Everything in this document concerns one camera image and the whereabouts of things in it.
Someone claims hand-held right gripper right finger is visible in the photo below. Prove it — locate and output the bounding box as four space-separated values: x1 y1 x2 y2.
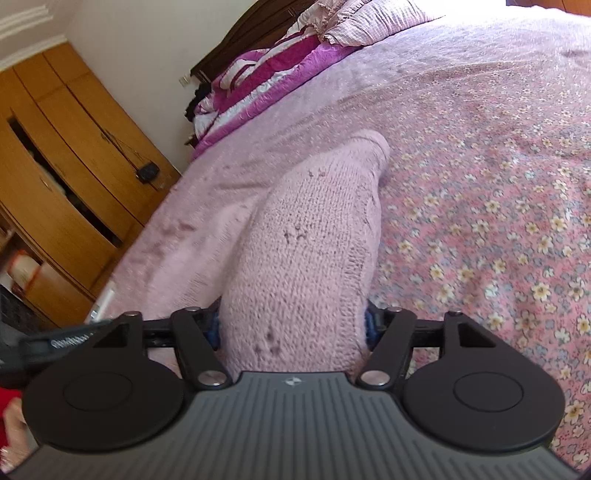
358 300 497 386

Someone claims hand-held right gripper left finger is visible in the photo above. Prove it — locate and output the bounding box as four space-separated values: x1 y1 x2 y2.
95 308 232 388

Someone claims pink knitted cardigan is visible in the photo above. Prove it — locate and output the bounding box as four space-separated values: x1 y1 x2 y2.
139 129 393 384

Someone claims dark clothes pile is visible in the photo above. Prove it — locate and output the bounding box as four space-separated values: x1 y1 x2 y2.
185 83 214 125

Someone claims black basket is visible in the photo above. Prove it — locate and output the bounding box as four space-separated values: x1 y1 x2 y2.
0 284 51 334

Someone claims white flat object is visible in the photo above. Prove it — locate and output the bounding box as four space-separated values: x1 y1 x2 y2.
85 279 116 324

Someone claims orange white box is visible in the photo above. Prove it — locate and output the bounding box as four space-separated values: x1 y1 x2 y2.
4 249 44 296

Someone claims person's red clothing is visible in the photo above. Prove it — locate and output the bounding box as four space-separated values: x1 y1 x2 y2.
0 388 26 446

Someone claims wooden wardrobe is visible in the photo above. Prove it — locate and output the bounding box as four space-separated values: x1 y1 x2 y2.
0 41 181 324

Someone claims pink floral bedspread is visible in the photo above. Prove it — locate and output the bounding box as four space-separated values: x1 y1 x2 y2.
99 0 591 469

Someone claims purple white striped quilt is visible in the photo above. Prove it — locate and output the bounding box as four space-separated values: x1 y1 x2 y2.
191 25 370 158

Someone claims dark wooden headboard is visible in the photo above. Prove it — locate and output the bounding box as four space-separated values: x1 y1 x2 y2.
190 0 305 84

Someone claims pink checked pillow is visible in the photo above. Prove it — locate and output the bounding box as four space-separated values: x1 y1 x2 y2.
318 0 446 47

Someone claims pink frilled pillow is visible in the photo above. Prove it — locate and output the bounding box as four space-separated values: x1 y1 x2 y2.
295 0 365 35

